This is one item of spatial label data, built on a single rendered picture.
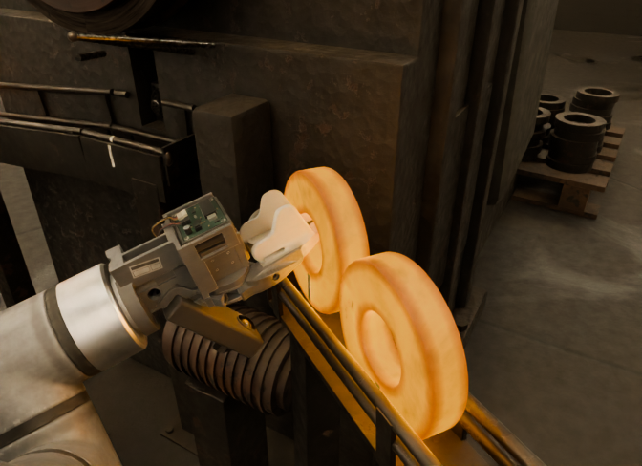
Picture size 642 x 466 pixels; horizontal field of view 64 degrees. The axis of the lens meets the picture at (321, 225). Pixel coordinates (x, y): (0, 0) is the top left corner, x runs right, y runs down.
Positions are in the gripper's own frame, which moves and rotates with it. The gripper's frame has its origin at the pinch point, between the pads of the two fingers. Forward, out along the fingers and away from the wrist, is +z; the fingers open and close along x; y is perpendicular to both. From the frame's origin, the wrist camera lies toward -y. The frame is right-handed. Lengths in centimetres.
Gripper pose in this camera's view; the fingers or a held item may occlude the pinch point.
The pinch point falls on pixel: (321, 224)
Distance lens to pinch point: 54.3
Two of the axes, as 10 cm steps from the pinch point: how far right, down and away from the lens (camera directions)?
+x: -4.2, -4.5, 7.8
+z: 8.7, -4.4, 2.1
